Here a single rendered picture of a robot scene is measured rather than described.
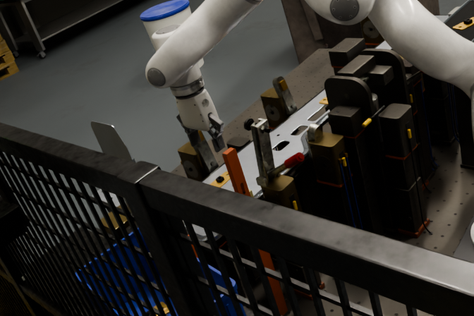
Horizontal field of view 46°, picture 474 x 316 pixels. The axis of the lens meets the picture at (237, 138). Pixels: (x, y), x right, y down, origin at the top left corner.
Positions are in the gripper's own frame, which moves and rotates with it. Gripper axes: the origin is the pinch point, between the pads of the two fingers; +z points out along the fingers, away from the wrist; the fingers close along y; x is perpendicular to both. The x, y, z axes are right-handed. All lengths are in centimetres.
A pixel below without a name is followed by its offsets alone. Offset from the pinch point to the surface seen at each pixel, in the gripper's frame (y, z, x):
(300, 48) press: 180, 89, -247
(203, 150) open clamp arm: 10.1, 7.2, -5.2
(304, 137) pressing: -9.4, 11.7, -25.9
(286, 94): 7.6, 7.4, -40.5
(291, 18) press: 181, 64, -246
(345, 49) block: 10, 9, -78
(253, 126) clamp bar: -21.2, -9.2, 1.7
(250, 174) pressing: -5.9, 12.1, -5.7
